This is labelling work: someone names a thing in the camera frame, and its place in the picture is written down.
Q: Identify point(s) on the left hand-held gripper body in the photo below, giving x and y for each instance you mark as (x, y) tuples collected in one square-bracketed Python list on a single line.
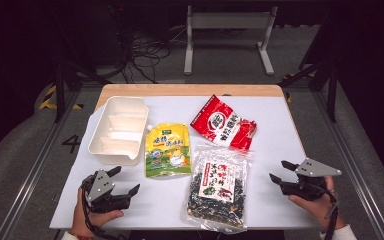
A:
[(101, 186)]

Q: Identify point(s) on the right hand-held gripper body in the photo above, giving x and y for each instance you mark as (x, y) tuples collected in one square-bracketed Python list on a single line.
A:
[(313, 170)]

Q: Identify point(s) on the white plastic divided container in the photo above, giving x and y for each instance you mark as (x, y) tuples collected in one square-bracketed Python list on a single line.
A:
[(120, 130)]

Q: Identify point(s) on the clear dried seaweed packet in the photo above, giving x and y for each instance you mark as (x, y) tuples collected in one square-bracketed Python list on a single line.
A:
[(218, 186)]

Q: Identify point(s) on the red white snack packet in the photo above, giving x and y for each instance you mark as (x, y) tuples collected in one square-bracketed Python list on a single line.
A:
[(220, 121)]

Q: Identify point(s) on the person's right hand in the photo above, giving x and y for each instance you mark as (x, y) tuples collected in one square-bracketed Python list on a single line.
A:
[(320, 208)]

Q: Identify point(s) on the person's left hand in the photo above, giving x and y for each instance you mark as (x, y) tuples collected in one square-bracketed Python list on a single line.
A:
[(86, 223)]

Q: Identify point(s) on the white table mat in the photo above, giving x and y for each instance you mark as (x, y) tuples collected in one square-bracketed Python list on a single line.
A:
[(276, 140)]

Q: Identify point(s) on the yellow green spout pouch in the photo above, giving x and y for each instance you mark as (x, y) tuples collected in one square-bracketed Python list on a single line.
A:
[(168, 150)]

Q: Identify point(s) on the black metal stand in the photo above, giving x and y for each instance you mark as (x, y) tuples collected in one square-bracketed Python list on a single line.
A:
[(331, 90), (60, 86)]

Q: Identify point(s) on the yellow black hazard tape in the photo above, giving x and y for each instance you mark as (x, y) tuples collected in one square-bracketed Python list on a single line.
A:
[(48, 98)]

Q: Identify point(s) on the aluminium floor rail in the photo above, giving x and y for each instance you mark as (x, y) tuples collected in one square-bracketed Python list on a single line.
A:
[(356, 180), (30, 186)]

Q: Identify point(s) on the white metal stand frame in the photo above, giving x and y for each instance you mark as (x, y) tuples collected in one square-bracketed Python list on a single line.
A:
[(230, 21)]

